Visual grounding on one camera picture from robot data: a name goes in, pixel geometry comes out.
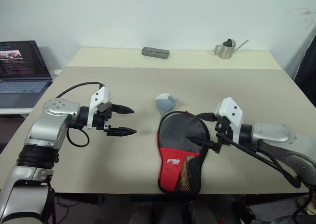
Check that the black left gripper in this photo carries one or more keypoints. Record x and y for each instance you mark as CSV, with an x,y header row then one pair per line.
x,y
101,116

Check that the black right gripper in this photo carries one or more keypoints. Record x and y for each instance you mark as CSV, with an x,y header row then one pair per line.
x,y
223,129

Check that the black and red paddle case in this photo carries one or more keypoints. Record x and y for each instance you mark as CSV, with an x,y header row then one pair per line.
x,y
177,132

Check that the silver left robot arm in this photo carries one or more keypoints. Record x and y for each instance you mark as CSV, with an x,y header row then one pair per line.
x,y
49,130

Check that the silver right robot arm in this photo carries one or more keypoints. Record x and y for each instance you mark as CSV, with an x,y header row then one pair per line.
x,y
271,132

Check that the grey rectangular box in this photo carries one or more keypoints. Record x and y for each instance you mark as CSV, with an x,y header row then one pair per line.
x,y
155,52

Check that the metal watering can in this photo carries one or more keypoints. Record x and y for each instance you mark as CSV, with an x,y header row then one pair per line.
x,y
227,51

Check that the dark rounded shape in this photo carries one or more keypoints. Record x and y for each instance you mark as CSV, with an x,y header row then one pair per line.
x,y
198,212

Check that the white side table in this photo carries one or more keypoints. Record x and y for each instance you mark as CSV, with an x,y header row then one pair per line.
x,y
12,111

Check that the open laptop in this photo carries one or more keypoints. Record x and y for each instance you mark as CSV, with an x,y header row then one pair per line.
x,y
22,68

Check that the black fabric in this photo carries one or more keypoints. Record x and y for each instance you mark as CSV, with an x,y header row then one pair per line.
x,y
307,66

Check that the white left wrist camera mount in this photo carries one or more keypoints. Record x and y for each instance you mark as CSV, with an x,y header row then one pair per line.
x,y
101,94

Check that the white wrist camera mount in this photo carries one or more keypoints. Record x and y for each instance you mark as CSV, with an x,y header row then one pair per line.
x,y
101,94
230,108

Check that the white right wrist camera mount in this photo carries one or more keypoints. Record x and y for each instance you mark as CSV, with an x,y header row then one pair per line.
x,y
230,108

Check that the black table frame bar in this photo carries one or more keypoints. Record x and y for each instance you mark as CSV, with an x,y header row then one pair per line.
x,y
118,198

